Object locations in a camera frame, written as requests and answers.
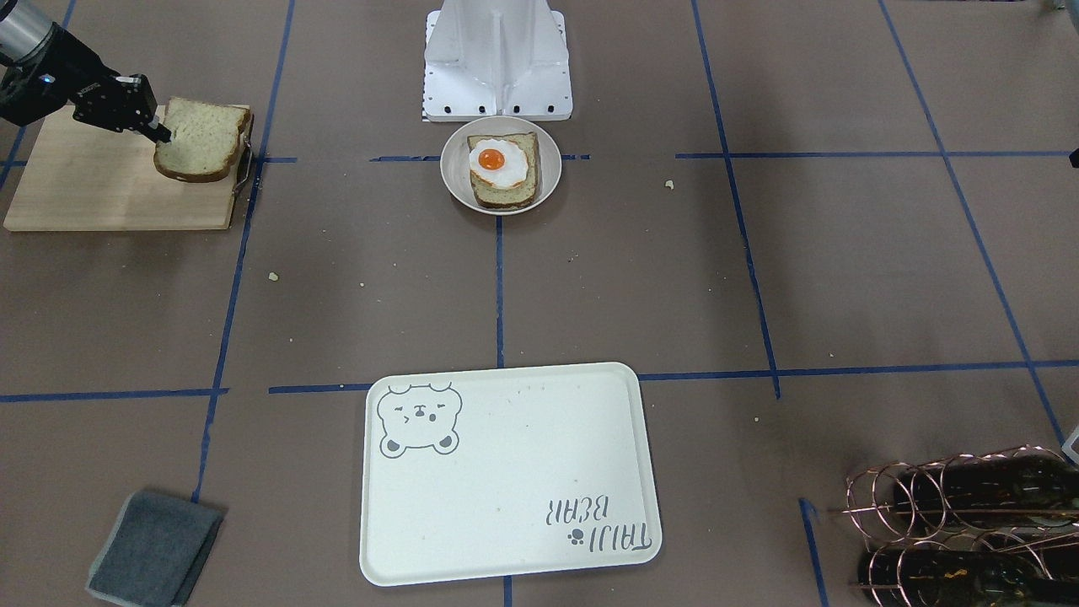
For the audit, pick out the bread slice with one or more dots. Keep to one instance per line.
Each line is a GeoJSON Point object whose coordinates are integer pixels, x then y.
{"type": "Point", "coordinates": [515, 198]}
{"type": "Point", "coordinates": [207, 140]}

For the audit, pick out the white bear tray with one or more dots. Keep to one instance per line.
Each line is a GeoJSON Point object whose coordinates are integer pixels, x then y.
{"type": "Point", "coordinates": [506, 472]}

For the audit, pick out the wooden cutting board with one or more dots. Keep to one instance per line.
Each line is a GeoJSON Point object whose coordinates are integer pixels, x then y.
{"type": "Point", "coordinates": [80, 178]}

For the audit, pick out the fried egg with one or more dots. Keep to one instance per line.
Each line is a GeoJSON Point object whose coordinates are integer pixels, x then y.
{"type": "Point", "coordinates": [498, 163]}

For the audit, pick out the lower dark glass bottle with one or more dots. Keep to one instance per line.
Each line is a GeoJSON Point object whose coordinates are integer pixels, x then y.
{"type": "Point", "coordinates": [923, 575]}

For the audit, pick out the upper dark glass bottle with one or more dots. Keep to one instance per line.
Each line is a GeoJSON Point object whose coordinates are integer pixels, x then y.
{"type": "Point", "coordinates": [1020, 491]}

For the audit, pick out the dark glass bottle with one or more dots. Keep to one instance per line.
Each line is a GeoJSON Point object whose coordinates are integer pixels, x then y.
{"type": "Point", "coordinates": [923, 575]}
{"type": "Point", "coordinates": [1020, 491]}

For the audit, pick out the grey folded cloth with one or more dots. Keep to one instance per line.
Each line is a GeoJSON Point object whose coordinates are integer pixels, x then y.
{"type": "Point", "coordinates": [155, 552]}

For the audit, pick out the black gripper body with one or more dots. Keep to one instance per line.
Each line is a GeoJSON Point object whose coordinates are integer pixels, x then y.
{"type": "Point", "coordinates": [52, 70]}

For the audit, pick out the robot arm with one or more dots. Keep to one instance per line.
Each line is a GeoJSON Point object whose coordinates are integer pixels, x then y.
{"type": "Point", "coordinates": [47, 68]}

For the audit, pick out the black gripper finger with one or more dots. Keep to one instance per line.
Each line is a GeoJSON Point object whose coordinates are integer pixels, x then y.
{"type": "Point", "coordinates": [157, 132]}

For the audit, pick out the beige round plate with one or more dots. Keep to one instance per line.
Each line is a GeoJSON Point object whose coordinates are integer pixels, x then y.
{"type": "Point", "coordinates": [455, 168]}

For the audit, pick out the copper wire bottle rack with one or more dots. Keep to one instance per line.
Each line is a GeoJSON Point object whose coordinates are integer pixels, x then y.
{"type": "Point", "coordinates": [869, 508]}

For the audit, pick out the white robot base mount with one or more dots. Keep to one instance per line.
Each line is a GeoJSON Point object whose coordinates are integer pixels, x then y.
{"type": "Point", "coordinates": [489, 58]}

